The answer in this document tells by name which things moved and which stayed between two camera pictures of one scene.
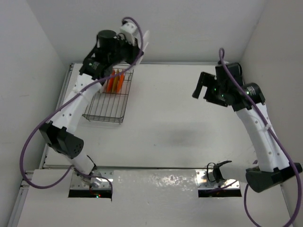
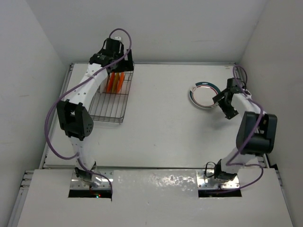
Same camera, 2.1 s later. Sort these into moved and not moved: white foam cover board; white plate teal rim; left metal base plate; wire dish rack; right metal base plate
Moved: white plate teal rim
Not moved: wire dish rack; left metal base plate; white foam cover board; right metal base plate
